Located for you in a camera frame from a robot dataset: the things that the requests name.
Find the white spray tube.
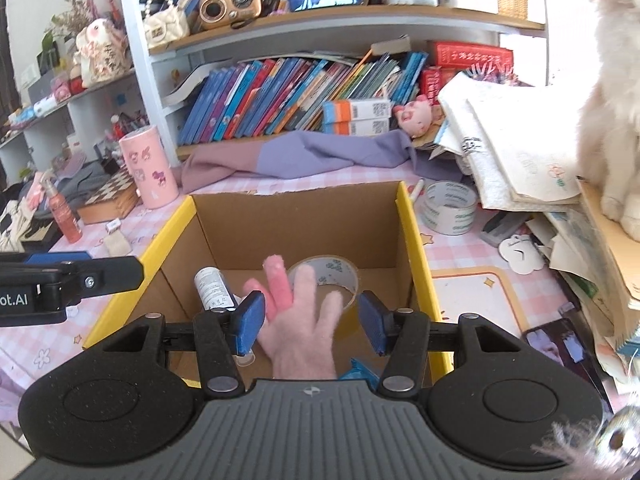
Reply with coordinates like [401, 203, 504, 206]
[193, 266, 265, 367]

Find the beige eraser block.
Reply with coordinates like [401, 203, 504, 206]
[103, 231, 132, 257]

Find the blue plastic bag wad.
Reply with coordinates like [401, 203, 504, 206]
[338, 358, 380, 391]

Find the small red white box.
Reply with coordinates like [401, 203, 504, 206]
[105, 218, 122, 234]

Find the pink knit glove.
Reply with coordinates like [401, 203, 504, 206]
[243, 255, 343, 380]

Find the yellow tape roll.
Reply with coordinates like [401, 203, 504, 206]
[288, 255, 361, 341]

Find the pink spray bottle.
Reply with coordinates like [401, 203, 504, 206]
[42, 177, 82, 244]

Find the cream tote bag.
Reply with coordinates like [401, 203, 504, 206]
[0, 198, 34, 252]

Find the wooden chess box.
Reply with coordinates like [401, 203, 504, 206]
[78, 168, 139, 224]

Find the grey clothing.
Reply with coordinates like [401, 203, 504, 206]
[17, 160, 114, 220]

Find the yellow cardboard box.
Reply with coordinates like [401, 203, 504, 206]
[81, 180, 456, 389]

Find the pink cylinder humidifier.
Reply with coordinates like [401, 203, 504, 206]
[119, 126, 179, 209]

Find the white tape roll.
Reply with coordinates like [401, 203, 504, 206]
[416, 181, 478, 236]

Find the black smartphone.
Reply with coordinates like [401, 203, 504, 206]
[522, 318, 613, 416]

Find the pink purple cloth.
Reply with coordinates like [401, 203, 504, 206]
[172, 130, 462, 193]

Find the stack of books and cardboard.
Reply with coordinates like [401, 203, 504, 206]
[527, 180, 639, 400]

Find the pink pig plush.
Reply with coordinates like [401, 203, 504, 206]
[393, 94, 445, 139]

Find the orange white carton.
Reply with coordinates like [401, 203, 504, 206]
[321, 99, 392, 136]

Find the pile of papers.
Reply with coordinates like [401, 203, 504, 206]
[436, 73, 580, 211]

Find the rabbit plush doll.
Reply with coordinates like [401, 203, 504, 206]
[74, 18, 132, 89]

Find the row of books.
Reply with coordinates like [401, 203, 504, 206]
[178, 51, 427, 148]

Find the white quilted handbag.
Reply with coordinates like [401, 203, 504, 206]
[143, 0, 191, 49]

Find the cream fluffy cat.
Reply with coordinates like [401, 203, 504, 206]
[577, 0, 639, 240]

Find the red book set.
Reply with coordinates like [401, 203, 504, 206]
[419, 41, 518, 105]

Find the retro wooden radio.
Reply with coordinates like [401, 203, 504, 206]
[198, 0, 262, 30]

